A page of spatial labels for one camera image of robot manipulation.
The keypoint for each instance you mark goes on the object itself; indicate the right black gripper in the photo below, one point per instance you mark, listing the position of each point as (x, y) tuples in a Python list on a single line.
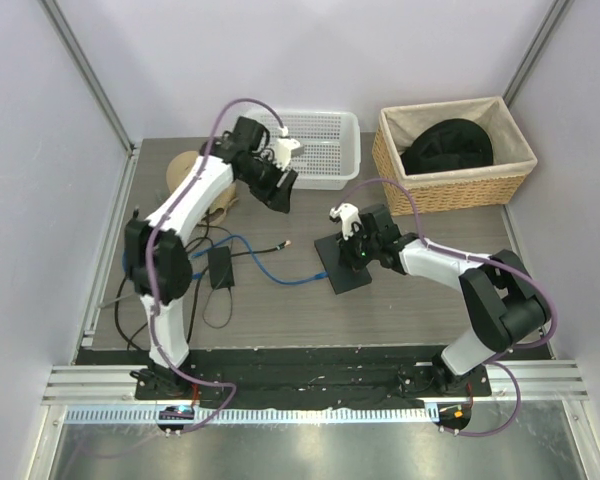
[(347, 256)]

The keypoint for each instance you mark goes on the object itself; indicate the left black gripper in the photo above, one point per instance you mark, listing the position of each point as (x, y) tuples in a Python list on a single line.
[(277, 197)]

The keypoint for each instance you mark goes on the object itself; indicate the black network switch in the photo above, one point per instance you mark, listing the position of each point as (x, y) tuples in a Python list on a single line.
[(342, 277)]

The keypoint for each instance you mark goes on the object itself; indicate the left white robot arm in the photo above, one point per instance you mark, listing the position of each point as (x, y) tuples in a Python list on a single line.
[(157, 261)]

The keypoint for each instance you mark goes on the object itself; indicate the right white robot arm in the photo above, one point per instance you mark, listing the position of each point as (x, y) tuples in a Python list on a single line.
[(502, 303)]

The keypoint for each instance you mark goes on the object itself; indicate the white plastic basket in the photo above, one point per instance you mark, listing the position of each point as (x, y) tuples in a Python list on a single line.
[(332, 148)]

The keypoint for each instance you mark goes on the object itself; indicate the black power adapter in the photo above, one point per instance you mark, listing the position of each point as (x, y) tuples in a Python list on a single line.
[(220, 268)]

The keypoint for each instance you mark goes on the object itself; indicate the beige cap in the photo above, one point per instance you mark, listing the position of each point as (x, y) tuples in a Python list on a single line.
[(213, 190)]

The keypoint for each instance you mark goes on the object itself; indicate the black cap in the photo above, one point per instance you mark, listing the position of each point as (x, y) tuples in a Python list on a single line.
[(450, 145)]

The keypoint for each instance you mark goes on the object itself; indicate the wicker basket with liner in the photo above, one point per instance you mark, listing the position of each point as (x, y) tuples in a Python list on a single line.
[(514, 159)]

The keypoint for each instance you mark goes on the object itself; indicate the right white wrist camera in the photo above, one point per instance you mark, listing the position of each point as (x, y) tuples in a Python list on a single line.
[(347, 215)]

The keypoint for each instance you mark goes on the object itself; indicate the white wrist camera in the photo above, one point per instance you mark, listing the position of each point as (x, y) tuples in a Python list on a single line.
[(347, 215), (284, 149)]

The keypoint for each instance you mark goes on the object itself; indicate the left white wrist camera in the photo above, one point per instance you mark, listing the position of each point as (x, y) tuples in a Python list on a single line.
[(284, 149)]

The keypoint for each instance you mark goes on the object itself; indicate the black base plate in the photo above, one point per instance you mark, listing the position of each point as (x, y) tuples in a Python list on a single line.
[(318, 378)]

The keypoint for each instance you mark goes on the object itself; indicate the aluminium rail frame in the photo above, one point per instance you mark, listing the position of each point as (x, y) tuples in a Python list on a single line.
[(106, 395)]

